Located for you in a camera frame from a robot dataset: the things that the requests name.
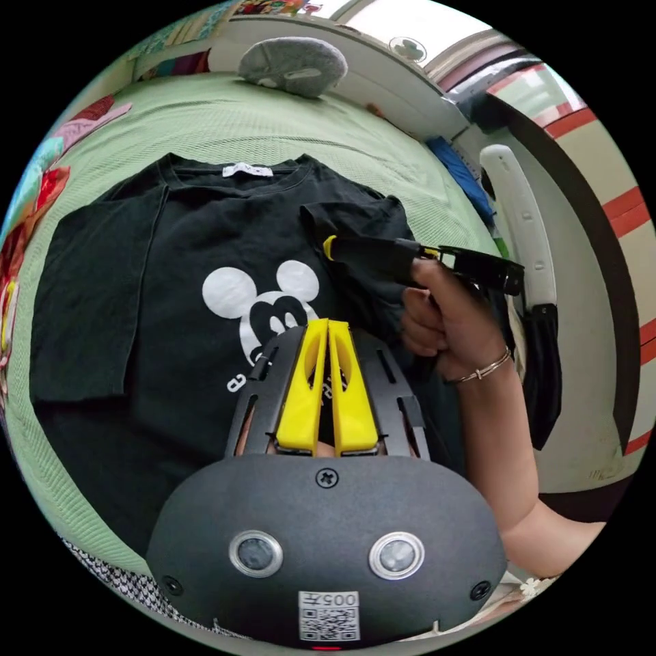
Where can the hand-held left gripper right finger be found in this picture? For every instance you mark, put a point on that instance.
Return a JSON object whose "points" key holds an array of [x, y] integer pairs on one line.
{"points": [[353, 405]]}

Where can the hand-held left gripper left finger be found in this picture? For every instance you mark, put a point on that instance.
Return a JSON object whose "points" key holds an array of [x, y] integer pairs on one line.
{"points": [[300, 400]]}

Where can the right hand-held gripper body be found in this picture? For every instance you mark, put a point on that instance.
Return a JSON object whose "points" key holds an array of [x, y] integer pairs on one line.
{"points": [[379, 252]]}

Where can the black shirt with white print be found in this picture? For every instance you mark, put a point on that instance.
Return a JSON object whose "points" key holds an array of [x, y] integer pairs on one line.
{"points": [[154, 266]]}

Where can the person's right forearm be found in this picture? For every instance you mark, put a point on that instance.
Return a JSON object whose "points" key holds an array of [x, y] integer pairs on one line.
{"points": [[497, 451]]}

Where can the person's right hand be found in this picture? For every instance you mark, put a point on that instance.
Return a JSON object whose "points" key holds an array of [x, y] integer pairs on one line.
{"points": [[451, 323]]}

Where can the bed with green mat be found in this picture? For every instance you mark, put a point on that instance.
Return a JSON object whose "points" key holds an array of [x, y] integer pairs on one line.
{"points": [[246, 123]]}

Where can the grey pillow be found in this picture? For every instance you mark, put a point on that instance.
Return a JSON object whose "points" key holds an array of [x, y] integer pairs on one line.
{"points": [[292, 64]]}

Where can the white fan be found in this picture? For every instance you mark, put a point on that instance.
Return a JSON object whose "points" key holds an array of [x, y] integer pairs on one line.
{"points": [[408, 49]]}

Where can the person's body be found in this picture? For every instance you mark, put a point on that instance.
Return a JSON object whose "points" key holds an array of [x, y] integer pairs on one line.
{"points": [[115, 579]]}

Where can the pile of clothes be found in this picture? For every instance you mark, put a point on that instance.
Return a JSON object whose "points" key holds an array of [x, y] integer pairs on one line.
{"points": [[48, 187]]}

